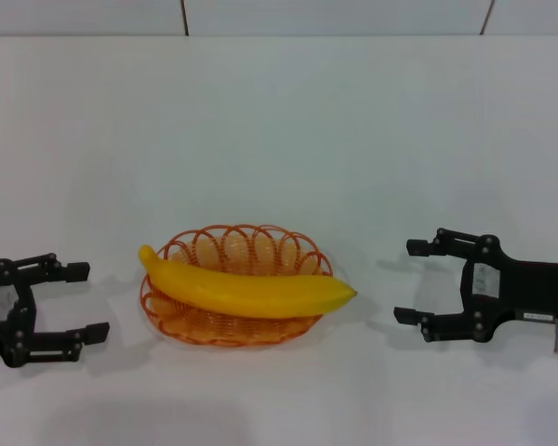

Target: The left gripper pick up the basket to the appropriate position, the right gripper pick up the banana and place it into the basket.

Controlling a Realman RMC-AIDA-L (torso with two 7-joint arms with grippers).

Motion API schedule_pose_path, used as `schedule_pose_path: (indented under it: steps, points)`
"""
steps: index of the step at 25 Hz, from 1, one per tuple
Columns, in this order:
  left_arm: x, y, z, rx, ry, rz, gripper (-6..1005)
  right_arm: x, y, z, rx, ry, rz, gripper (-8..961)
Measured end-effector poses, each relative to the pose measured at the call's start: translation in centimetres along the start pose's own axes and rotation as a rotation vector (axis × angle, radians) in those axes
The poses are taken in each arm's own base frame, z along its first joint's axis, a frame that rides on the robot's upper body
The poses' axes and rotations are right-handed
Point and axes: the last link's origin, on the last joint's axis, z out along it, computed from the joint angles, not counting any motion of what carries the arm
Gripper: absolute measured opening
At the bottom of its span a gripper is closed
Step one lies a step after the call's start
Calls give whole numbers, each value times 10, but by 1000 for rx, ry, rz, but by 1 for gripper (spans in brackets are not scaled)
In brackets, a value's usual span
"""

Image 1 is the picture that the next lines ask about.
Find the yellow banana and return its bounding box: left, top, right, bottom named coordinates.
left=138, top=244, right=358, bottom=320

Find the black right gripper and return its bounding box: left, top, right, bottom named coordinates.
left=393, top=227, right=558, bottom=346

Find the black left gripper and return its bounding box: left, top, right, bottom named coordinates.
left=0, top=253, right=112, bottom=369

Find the orange wire basket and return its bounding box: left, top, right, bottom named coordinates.
left=139, top=223, right=335, bottom=348

